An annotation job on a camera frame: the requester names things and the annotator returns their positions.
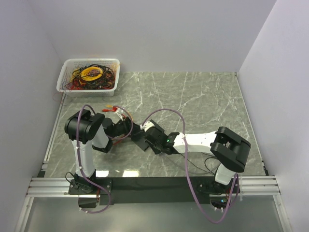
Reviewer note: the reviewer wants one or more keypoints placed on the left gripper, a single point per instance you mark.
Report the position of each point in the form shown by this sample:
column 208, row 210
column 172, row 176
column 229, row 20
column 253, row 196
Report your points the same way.
column 126, row 124

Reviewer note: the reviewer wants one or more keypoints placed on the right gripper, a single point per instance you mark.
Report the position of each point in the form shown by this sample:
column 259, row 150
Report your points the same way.
column 156, row 151

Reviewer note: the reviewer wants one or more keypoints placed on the black network switch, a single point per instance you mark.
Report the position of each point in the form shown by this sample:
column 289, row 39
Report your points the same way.
column 137, row 136

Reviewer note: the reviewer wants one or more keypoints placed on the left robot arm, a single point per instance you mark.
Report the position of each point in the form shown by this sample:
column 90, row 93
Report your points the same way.
column 89, row 132

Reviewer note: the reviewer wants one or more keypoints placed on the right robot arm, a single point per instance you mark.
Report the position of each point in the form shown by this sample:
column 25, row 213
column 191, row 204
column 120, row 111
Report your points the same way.
column 230, row 149

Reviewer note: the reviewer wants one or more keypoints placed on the white plastic basket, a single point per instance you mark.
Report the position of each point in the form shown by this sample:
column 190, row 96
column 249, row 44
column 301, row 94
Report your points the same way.
column 89, row 77

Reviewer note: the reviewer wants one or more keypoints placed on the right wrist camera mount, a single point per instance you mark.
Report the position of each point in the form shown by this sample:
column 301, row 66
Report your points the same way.
column 147, row 125

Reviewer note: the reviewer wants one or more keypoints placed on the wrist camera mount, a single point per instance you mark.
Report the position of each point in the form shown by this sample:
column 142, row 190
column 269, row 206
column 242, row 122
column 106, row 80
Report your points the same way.
column 119, row 112
column 147, row 125

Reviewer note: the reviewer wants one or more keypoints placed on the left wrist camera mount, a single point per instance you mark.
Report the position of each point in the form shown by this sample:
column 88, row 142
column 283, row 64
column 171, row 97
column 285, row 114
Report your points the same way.
column 119, row 112

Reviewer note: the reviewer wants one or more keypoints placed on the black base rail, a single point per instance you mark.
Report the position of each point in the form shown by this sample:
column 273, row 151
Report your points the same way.
column 150, row 189

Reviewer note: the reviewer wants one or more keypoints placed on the aluminium frame rail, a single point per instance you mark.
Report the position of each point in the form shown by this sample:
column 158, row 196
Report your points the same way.
column 49, row 208

